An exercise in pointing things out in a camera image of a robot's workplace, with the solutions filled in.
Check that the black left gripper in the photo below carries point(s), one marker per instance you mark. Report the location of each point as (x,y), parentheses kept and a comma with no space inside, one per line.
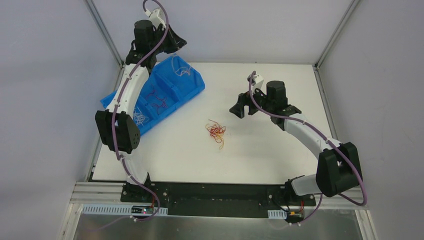
(171,42)

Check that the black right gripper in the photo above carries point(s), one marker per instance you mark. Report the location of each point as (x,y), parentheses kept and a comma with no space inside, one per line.
(248,101)

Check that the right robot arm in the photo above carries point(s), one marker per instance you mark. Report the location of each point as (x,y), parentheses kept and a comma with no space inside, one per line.
(338,165)

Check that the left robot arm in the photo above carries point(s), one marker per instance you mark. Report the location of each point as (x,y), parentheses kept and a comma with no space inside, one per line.
(115,124)

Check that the blue plastic divided bin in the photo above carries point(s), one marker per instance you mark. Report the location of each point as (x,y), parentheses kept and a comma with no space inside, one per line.
(171,84)

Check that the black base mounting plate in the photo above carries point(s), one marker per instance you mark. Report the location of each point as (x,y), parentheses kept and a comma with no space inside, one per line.
(216,199)

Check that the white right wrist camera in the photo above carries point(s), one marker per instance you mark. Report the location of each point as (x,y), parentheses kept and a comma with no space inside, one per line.
(256,82)

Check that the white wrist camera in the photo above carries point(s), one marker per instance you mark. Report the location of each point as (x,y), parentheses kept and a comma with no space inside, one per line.
(256,82)
(157,17)

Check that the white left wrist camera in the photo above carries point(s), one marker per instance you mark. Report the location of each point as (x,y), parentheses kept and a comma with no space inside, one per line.
(157,17)

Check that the aluminium frame rail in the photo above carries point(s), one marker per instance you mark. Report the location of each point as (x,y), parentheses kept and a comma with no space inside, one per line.
(96,212)

